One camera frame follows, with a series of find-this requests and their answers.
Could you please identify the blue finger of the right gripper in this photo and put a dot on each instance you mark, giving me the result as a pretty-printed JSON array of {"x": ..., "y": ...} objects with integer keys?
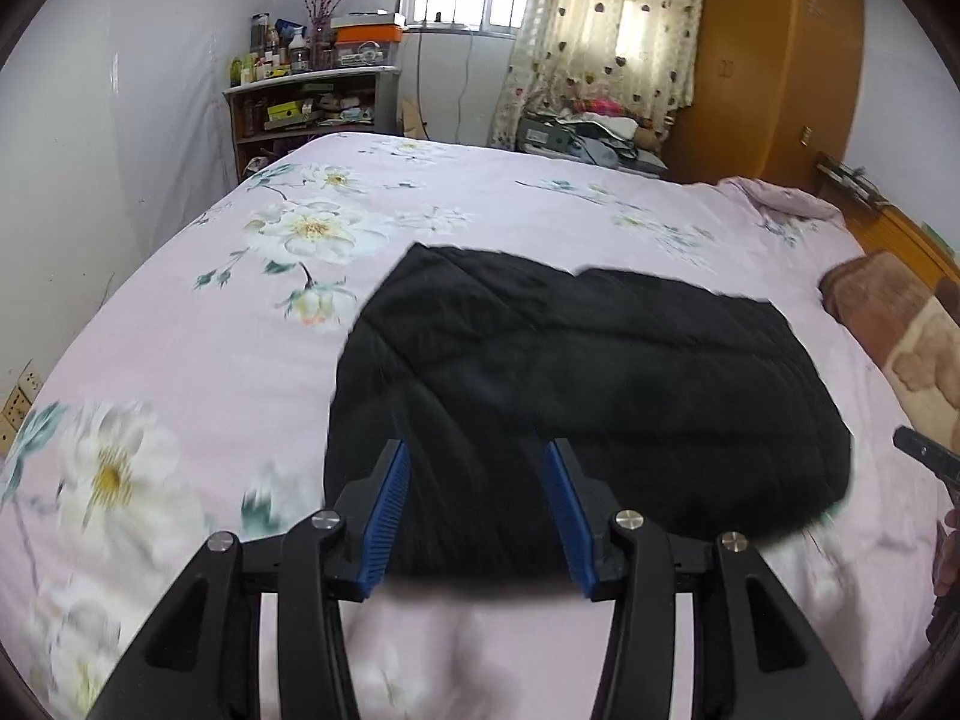
[{"x": 937, "y": 458}]

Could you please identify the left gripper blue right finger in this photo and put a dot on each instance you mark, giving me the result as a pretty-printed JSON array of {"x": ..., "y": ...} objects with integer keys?
[{"x": 582, "y": 509}]

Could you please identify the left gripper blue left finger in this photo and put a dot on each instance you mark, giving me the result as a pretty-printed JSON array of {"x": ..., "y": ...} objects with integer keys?
[{"x": 371, "y": 509}]

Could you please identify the black puffer jacket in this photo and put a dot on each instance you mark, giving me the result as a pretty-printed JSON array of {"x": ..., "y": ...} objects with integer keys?
[{"x": 699, "y": 410}]

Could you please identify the pile of clothes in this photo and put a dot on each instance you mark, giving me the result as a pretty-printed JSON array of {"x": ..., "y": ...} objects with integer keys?
[{"x": 590, "y": 135}]

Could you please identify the person right hand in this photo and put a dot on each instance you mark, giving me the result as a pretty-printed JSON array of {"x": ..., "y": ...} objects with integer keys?
[{"x": 947, "y": 560}]

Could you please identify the brown bear print blanket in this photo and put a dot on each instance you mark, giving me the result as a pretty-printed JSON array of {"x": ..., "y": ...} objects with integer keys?
[{"x": 910, "y": 332}]

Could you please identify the pink floral bed sheet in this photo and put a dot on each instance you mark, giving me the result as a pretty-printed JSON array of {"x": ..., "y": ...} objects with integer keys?
[{"x": 198, "y": 400}]

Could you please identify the wooden headboard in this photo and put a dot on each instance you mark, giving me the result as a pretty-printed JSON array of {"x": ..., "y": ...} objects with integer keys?
[{"x": 890, "y": 229}]

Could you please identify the items on headboard shelf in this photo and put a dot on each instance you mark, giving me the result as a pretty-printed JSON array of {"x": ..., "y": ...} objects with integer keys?
[{"x": 852, "y": 181}]

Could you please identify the wooden shelf unit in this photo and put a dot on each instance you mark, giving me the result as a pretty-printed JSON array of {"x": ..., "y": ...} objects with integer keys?
[{"x": 270, "y": 118}]

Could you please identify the orange wooden wardrobe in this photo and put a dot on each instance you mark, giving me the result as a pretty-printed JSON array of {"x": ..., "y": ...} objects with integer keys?
[{"x": 776, "y": 85}]

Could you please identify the orange lidded storage box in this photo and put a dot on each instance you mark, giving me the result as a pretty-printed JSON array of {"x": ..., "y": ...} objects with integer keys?
[{"x": 382, "y": 27}]

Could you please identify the heart pattern curtain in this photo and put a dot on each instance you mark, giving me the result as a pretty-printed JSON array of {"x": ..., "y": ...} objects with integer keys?
[{"x": 638, "y": 55}]

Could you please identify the wall power socket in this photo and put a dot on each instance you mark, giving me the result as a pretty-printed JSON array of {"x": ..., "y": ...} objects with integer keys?
[{"x": 16, "y": 406}]

